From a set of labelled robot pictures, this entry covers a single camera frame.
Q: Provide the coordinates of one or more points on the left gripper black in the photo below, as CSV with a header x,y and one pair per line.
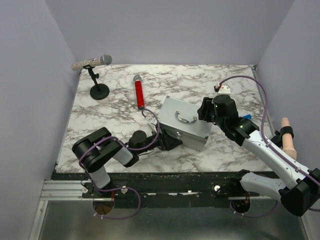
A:
x,y
167,142

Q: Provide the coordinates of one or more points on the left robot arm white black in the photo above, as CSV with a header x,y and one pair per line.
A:
x,y
96,149

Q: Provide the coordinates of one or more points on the red glitter microphone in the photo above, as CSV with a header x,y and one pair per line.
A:
x,y
139,92

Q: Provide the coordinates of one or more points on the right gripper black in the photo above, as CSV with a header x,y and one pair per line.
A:
x,y
207,104

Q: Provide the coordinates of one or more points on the blue white small box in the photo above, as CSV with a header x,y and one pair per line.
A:
x,y
248,116

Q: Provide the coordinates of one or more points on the grey metal medicine case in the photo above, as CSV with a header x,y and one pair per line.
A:
x,y
180,119

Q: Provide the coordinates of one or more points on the silver glitter microphone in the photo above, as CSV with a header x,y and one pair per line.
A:
x,y
94,62

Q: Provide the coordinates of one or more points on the black microphone stand left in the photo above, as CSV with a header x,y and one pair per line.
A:
x,y
99,91

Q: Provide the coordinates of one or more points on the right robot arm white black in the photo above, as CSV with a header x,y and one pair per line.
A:
x,y
297,187

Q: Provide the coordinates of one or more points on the beige microphone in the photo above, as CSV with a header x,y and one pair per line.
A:
x,y
291,153

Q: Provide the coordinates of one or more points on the black mounting rail base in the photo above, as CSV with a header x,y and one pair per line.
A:
x,y
164,190

